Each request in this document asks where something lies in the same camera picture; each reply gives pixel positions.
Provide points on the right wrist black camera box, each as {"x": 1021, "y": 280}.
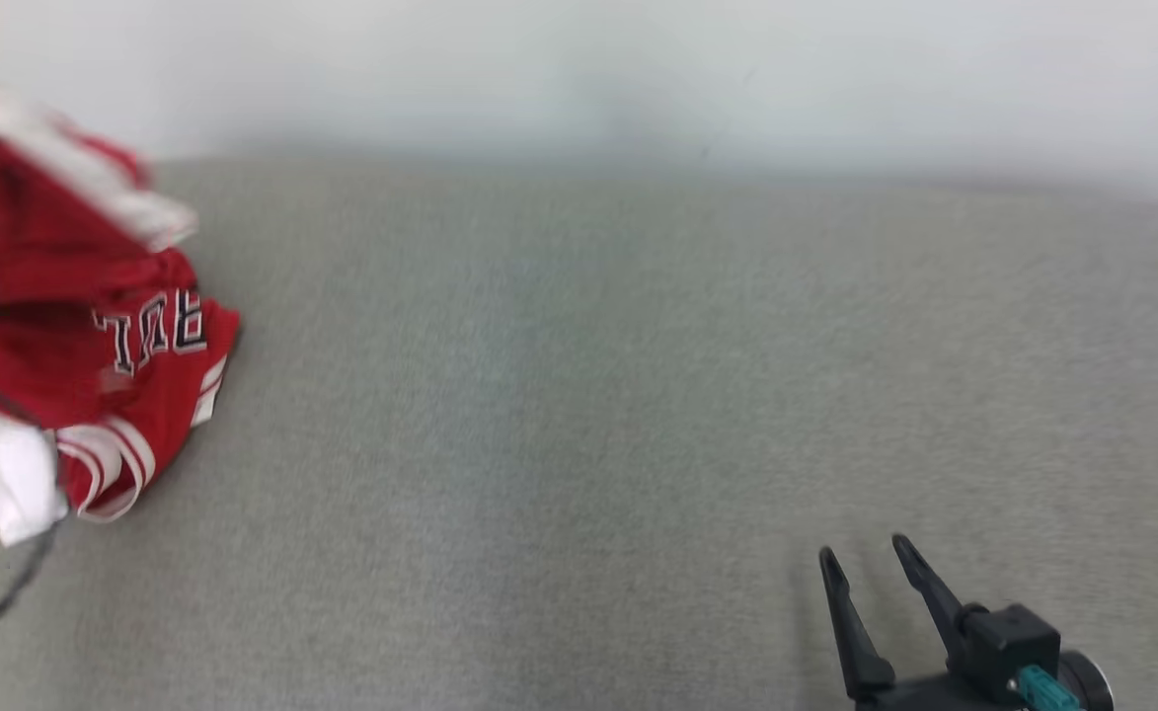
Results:
{"x": 1008, "y": 642}

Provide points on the grey fabric sofa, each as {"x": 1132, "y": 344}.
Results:
{"x": 578, "y": 395}

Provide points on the red Bulls jersey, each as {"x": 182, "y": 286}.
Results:
{"x": 174, "y": 395}

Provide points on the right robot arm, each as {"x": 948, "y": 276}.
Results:
{"x": 1090, "y": 683}

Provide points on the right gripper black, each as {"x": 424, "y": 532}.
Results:
{"x": 934, "y": 693}

